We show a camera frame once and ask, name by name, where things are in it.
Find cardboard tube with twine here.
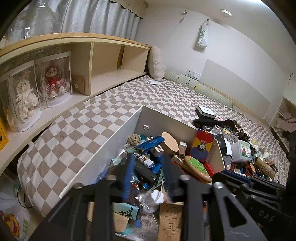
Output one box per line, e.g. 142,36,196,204
254,157,275,178

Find white cylindrical speaker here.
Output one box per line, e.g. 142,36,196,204
223,138,233,166

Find red dress doll case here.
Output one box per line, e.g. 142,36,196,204
35,51,73,108

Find white bunny doll case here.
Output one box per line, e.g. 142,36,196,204
1,60,43,133

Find small black white box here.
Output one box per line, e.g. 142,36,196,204
195,105,216,120

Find round wooden coaster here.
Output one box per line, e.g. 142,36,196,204
161,132,179,156

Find pile of clothes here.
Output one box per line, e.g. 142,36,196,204
276,112,296,133

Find white shoe box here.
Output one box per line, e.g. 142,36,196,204
47,106,220,240

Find dark blue lighter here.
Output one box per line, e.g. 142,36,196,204
136,136,164,152

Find open wardrobe shelf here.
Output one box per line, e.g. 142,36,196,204
269,98,295,158

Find green bolster pillow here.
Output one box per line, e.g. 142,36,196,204
164,70,233,108

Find wooden side shelf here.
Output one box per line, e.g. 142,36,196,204
1,33,151,170

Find fluffy white pillow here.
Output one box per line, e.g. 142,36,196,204
148,46,166,80

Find hanging white paper bag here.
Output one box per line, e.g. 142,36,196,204
196,19,210,49

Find black square box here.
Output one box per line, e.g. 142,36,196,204
214,134,227,156

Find grey curtain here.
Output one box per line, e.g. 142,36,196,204
4,1,142,44

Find red yellow card box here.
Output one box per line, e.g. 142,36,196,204
190,129,214,162

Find clear plastic storage box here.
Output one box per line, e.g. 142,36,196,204
231,140,252,163

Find checkered bed sheet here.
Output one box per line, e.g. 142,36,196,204
18,76,290,216

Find teal white lighter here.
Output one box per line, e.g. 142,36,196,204
112,203,139,220

